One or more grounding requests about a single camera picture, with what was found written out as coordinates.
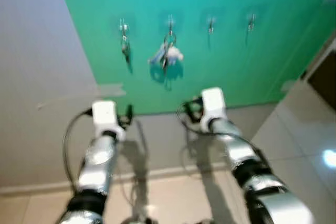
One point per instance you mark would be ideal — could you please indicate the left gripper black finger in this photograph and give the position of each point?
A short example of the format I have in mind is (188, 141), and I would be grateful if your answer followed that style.
(129, 112)

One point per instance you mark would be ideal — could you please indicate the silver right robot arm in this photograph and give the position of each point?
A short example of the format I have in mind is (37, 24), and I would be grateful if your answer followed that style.
(236, 150)

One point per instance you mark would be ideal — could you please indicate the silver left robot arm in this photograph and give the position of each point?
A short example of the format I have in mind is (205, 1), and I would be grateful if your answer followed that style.
(97, 161)

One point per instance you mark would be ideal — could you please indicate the long translucent tape strip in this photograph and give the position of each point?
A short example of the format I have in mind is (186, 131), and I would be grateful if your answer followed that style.
(110, 89)

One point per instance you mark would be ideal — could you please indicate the key bunch with white plush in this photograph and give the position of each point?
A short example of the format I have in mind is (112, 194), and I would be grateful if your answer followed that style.
(168, 53)

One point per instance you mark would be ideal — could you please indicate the dark single key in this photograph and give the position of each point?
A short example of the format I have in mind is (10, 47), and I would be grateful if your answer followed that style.
(126, 48)

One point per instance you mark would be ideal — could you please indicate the small translucent tape piece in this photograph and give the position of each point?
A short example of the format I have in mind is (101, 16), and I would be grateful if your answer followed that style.
(289, 85)

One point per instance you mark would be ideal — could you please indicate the dark brown box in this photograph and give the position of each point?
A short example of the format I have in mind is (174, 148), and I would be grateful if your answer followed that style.
(324, 80)

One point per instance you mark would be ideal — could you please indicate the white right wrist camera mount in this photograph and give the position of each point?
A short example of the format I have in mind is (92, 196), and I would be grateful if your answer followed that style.
(212, 103)

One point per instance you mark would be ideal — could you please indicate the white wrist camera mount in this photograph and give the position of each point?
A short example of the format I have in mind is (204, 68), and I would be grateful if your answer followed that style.
(212, 103)
(105, 115)

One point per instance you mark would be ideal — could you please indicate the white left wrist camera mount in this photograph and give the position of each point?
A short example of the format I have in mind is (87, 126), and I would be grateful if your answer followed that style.
(105, 115)

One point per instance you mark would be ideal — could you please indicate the green wall board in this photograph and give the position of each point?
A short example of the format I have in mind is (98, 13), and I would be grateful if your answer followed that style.
(210, 66)

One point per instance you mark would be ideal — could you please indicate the clear adhesive wall hook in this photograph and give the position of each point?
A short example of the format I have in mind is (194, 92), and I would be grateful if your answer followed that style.
(170, 23)
(211, 24)
(251, 22)
(123, 24)

